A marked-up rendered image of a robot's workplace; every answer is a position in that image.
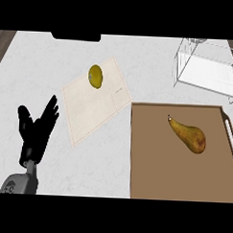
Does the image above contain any yellow-green mango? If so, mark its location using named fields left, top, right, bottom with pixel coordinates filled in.
left=87, top=63, right=105, bottom=90

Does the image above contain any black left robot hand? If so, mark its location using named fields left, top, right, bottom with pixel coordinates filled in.
left=14, top=93, right=60, bottom=170

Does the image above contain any brown wooden tray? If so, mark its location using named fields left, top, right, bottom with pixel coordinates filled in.
left=127, top=101, right=233, bottom=204

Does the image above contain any white wire tiered shelf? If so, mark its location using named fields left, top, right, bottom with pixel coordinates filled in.
left=171, top=36, right=233, bottom=105

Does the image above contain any beige placemat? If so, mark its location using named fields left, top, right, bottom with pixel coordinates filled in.
left=58, top=54, right=135, bottom=151

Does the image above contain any brown pear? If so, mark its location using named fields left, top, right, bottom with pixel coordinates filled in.
left=166, top=114, right=208, bottom=155

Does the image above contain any black appliance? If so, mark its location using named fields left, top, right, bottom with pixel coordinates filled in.
left=50, top=31, right=102, bottom=43

